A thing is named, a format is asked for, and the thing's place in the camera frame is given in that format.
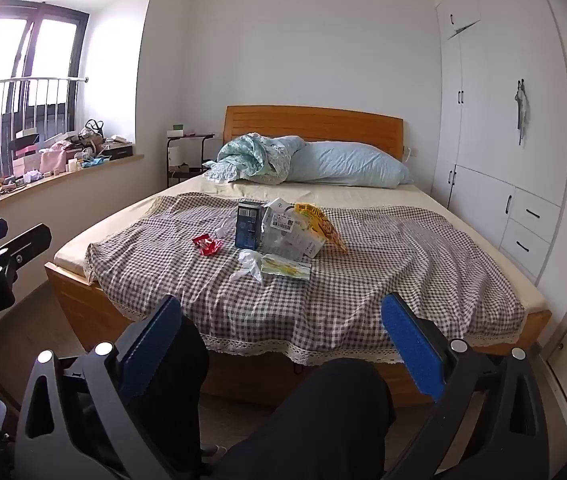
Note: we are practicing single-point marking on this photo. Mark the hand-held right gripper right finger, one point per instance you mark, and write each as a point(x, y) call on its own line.
point(411, 350)

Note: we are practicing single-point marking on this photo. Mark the light blue pillow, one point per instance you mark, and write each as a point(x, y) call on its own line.
point(348, 165)

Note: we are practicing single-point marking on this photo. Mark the red wrapper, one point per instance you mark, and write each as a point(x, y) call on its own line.
point(207, 246)

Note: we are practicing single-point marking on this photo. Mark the crushed clear plastic bottle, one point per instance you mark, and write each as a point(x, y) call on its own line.
point(276, 241)

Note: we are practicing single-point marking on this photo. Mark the black and pink box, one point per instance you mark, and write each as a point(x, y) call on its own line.
point(24, 146)

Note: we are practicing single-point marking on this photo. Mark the person's dark trousers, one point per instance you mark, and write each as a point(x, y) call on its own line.
point(313, 420)

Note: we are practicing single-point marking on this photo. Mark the wooden bed frame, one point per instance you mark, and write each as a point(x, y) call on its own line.
point(313, 125)

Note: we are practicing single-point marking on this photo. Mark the yellow snack bag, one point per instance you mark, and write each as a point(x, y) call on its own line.
point(324, 228)

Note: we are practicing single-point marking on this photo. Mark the woven handbag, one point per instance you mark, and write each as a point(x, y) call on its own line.
point(92, 134)

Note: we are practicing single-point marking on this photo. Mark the white tissue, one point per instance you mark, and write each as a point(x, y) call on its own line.
point(249, 260)

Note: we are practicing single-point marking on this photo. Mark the white drink carton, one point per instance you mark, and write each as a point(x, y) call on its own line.
point(311, 246)

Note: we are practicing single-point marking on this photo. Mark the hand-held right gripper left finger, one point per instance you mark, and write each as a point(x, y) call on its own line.
point(151, 347)

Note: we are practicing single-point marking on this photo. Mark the pink bag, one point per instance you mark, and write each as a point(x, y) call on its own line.
point(53, 158)

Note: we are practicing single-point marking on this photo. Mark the crumpled pale green quilt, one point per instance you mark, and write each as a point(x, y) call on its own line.
point(253, 157)

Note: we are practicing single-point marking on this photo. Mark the dark framed window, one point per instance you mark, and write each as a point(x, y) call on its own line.
point(33, 15)

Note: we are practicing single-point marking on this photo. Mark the white wardrobe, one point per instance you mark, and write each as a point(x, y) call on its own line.
point(488, 110)

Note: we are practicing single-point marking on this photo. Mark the metal window railing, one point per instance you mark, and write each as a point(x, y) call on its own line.
point(23, 81)

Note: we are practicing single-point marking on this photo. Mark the dark blue carton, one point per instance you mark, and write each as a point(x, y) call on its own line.
point(247, 225)

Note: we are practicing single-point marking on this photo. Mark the cream bed sheet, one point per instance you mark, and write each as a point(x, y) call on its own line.
point(363, 195)

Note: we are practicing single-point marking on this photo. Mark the black metal bedside rack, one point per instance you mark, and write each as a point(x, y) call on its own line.
point(169, 160)

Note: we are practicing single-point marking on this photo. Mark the black flat box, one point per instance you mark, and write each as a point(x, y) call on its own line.
point(117, 151)

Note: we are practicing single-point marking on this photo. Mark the checked blanket with lace edge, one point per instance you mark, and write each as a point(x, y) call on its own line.
point(363, 270)

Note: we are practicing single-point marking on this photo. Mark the green and white packet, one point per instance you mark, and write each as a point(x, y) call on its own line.
point(286, 267)

